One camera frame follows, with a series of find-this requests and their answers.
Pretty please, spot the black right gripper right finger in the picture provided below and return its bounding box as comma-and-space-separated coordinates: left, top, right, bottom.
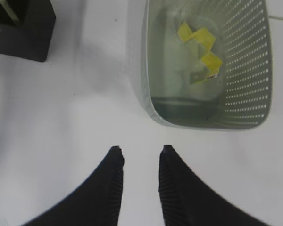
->
158, 145, 266, 226

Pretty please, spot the yellow utility knife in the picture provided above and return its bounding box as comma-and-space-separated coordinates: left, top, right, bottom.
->
0, 0, 20, 23

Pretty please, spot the green woven plastic basket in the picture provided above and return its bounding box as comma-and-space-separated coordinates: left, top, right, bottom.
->
141, 0, 273, 130

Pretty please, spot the black square pen holder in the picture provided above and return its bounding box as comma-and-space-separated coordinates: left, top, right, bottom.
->
0, 0, 56, 62

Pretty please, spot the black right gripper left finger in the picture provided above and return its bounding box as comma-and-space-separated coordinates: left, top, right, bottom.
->
26, 146, 124, 226

